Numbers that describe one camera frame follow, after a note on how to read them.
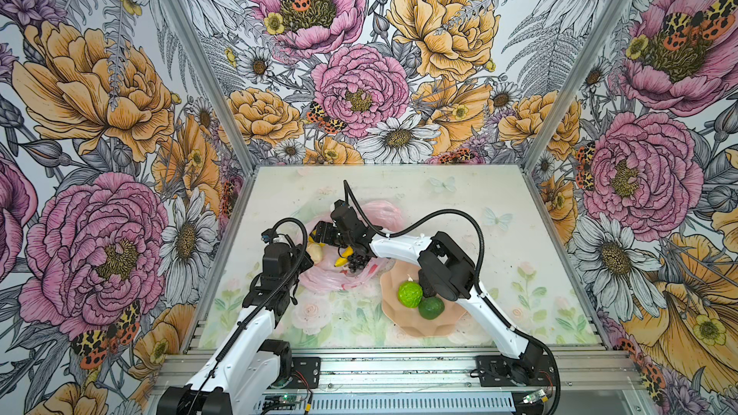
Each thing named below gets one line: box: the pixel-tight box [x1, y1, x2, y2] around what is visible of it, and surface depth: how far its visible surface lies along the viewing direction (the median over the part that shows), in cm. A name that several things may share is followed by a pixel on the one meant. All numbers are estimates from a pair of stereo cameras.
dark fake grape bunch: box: [346, 254, 370, 273], surface depth 93 cm
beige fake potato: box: [306, 243, 324, 265], surface depth 93 cm
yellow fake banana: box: [334, 245, 355, 268], surface depth 94 cm
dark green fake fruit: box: [418, 295, 445, 320], surface depth 82 cm
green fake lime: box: [396, 280, 424, 309], surface depth 83 cm
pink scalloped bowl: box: [379, 260, 468, 338], surface depth 84 cm
